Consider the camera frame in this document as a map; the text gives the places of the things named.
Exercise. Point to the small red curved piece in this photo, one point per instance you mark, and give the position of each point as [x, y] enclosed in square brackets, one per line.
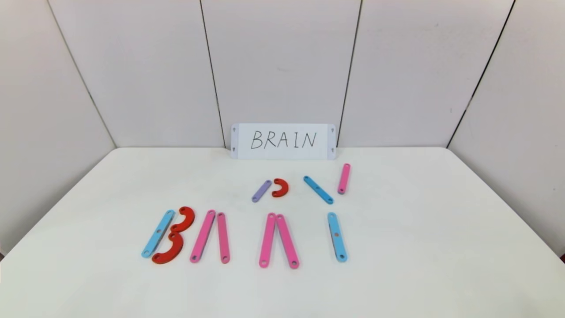
[284, 187]

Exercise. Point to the pink bar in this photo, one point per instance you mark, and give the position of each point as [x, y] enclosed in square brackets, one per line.
[287, 240]
[202, 236]
[267, 240]
[344, 179]
[223, 238]

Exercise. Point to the white BRAIN word card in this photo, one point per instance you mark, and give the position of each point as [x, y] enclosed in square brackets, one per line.
[282, 152]

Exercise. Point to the short purple flat bar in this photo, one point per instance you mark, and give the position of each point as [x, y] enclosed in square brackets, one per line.
[261, 191]

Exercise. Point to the light blue flat bar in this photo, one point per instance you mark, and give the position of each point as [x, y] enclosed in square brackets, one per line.
[158, 234]
[318, 190]
[337, 236]

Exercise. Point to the large red curved piece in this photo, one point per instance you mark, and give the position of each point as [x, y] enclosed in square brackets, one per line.
[189, 218]
[176, 249]

